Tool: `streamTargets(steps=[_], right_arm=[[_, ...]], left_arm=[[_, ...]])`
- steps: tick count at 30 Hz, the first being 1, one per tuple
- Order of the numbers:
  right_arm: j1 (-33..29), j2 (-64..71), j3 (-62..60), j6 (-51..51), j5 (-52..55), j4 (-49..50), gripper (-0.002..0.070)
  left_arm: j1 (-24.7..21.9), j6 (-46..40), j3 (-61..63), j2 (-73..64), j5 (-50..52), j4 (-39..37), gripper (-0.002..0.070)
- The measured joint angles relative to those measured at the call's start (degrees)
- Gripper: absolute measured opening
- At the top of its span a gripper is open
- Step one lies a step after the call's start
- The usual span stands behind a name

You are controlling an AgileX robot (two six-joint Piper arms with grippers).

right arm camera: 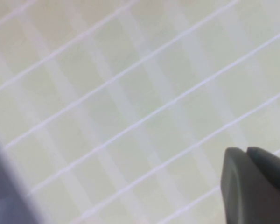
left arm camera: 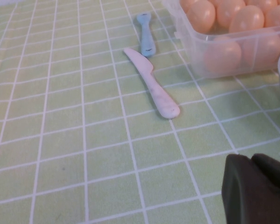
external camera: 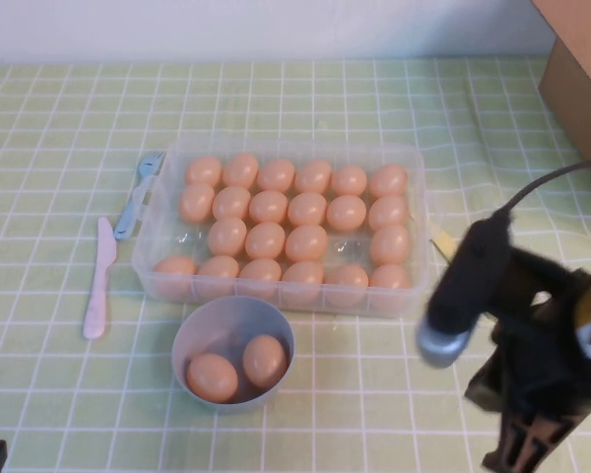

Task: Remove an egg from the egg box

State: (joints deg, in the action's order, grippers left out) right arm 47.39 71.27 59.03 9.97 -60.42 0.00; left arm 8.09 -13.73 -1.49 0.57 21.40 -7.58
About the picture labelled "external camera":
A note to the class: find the yellow plastic knife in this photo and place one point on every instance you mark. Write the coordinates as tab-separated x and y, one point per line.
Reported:
445	245

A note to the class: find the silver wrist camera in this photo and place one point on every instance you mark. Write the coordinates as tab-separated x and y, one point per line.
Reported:
440	345

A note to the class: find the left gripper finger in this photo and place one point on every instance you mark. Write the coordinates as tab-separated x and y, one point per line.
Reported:
1	455

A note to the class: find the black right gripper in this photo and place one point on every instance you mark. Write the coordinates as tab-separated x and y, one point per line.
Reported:
537	364

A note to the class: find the green checked tablecloth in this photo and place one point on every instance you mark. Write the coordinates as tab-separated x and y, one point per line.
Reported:
349	394

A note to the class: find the brown cardboard box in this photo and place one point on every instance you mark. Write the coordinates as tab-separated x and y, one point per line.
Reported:
576	98

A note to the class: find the clear plastic egg box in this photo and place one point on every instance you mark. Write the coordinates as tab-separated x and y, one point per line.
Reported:
162	236

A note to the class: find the blue plastic bowl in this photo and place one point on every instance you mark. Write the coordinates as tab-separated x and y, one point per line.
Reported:
271	325

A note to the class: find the blue plastic fork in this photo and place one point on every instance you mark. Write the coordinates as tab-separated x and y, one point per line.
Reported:
128	222

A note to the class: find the pink plastic knife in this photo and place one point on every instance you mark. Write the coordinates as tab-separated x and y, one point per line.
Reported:
98	295

